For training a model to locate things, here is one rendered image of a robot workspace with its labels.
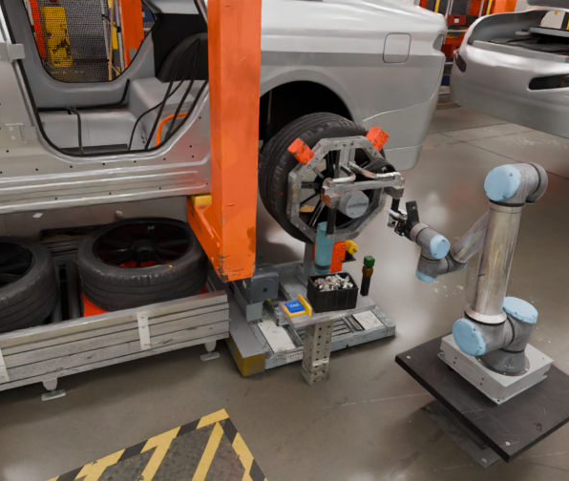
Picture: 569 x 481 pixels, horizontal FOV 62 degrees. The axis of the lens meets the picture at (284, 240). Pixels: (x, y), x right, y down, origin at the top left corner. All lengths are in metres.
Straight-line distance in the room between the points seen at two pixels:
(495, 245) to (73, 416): 1.91
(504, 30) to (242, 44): 4.33
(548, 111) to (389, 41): 2.00
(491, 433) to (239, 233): 1.28
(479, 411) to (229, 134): 1.48
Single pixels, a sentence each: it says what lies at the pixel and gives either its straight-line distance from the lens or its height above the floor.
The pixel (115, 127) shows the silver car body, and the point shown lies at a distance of 3.22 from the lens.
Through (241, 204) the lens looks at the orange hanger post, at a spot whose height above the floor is 0.90.
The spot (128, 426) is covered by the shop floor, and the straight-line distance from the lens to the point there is 2.36.
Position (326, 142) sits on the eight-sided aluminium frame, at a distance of 2.24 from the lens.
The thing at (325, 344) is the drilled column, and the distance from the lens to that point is 2.33.
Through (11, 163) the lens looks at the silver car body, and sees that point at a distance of 2.46.
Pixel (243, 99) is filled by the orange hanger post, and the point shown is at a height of 1.35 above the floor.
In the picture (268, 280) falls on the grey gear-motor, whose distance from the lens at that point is 2.51.
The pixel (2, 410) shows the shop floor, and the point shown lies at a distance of 2.60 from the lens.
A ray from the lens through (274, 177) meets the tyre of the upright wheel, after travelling 2.30.
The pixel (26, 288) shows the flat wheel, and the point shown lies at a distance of 2.43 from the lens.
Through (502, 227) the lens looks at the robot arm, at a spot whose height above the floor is 1.05.
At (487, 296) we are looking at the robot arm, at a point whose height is 0.78.
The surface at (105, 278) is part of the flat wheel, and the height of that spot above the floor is 0.48.
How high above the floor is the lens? 1.76
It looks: 28 degrees down
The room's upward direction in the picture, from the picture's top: 4 degrees clockwise
